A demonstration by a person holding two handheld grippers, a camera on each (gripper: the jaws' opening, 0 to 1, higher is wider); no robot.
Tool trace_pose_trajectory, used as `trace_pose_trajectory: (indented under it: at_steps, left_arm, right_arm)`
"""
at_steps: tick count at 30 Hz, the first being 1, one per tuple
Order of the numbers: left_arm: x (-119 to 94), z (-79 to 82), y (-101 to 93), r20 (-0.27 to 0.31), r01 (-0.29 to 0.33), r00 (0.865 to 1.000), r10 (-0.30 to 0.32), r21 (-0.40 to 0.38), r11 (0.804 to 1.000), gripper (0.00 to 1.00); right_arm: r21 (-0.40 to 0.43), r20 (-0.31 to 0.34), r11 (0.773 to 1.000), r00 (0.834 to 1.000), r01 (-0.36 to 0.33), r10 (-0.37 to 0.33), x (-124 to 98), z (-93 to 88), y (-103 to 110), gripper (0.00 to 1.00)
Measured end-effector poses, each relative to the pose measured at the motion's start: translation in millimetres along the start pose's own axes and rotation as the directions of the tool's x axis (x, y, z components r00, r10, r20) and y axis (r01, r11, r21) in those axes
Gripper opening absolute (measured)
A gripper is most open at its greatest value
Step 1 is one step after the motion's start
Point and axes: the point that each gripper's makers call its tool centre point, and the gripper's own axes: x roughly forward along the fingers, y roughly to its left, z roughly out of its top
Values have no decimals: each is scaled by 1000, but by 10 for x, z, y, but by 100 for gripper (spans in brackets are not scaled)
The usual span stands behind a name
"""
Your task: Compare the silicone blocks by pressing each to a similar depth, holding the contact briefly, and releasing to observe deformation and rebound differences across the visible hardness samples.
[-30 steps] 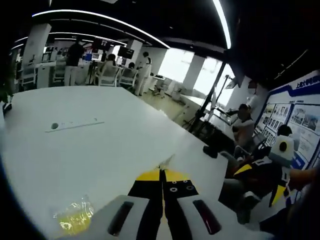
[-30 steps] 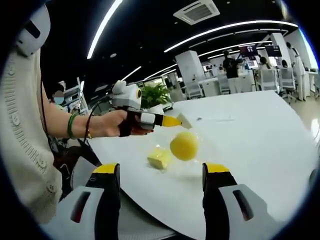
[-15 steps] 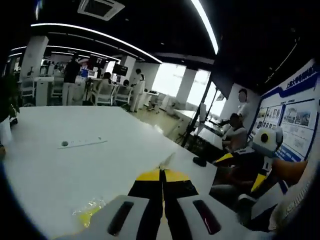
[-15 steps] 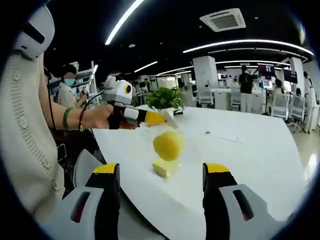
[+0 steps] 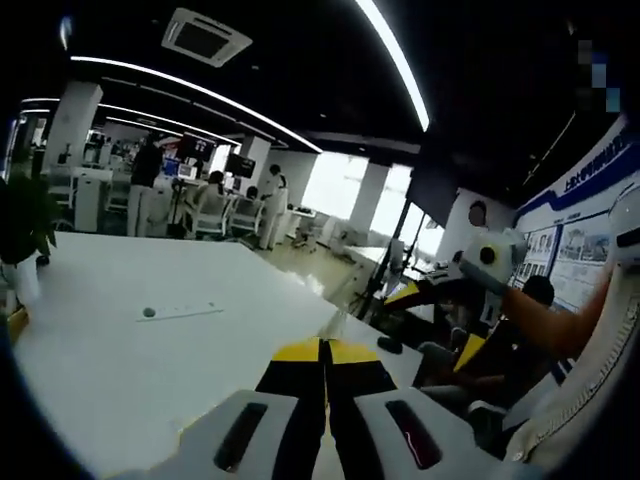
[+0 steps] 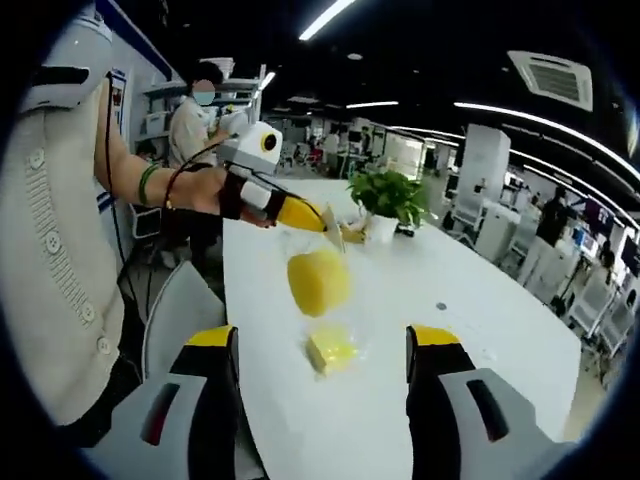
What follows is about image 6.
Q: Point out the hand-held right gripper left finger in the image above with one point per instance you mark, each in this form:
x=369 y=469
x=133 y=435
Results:
x=170 y=425

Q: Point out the seated person at right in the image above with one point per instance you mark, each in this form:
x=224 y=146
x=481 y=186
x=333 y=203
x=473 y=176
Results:
x=55 y=250

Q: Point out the white shelving rack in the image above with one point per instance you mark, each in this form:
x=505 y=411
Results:
x=165 y=110

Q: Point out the white chest device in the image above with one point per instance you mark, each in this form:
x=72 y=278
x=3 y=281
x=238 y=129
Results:
x=75 y=55

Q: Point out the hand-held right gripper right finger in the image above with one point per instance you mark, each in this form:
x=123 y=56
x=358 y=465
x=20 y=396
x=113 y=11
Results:
x=460 y=425

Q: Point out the yellow tissue box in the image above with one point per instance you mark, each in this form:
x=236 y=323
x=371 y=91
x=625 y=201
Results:
x=352 y=234

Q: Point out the ceiling air conditioner vent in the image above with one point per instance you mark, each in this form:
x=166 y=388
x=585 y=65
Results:
x=552 y=80

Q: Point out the white ceiling light strip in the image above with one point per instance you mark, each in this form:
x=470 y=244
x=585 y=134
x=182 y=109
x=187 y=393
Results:
x=545 y=130
x=325 y=19

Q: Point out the person's dark trousers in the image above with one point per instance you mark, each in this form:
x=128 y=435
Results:
x=115 y=395

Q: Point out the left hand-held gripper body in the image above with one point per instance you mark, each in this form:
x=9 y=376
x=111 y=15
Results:
x=250 y=147

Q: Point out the grey office chair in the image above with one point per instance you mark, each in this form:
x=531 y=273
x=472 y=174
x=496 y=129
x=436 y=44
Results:
x=180 y=320

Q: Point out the green potted plant white pot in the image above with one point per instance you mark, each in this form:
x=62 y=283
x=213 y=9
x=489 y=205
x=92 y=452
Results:
x=390 y=197

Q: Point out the person's left hand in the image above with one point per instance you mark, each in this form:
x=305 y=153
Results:
x=207 y=192

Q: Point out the small black object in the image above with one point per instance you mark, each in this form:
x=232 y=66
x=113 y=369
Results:
x=406 y=230

